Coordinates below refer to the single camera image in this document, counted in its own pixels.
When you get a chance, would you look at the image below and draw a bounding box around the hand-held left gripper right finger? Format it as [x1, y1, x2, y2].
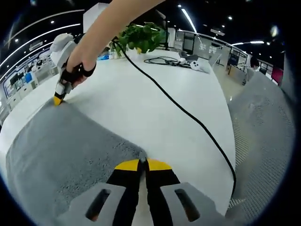
[144, 158, 228, 226]

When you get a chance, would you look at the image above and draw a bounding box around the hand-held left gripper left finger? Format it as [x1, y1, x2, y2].
[56, 159, 143, 226]

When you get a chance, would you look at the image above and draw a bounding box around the grey towel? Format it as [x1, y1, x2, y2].
[5, 97, 148, 221]

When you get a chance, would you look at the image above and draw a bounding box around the person's right hand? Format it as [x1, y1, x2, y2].
[62, 58, 97, 91]

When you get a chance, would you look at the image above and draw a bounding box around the potted green plant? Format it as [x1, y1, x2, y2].
[110, 22, 166, 56]

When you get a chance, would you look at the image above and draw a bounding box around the grey mesh chair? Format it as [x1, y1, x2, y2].
[227, 70, 297, 217]

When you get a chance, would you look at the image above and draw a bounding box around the grey white headset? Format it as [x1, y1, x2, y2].
[178, 51, 199, 62]

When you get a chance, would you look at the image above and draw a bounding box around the white controller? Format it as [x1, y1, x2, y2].
[189, 60, 205, 71]

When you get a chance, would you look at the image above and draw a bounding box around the red panel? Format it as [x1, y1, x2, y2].
[271, 65, 284, 87]

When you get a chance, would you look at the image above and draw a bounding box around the black coiled cable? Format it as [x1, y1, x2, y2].
[143, 56, 192, 69]

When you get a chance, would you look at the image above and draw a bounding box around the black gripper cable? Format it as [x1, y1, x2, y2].
[110, 39, 237, 196]

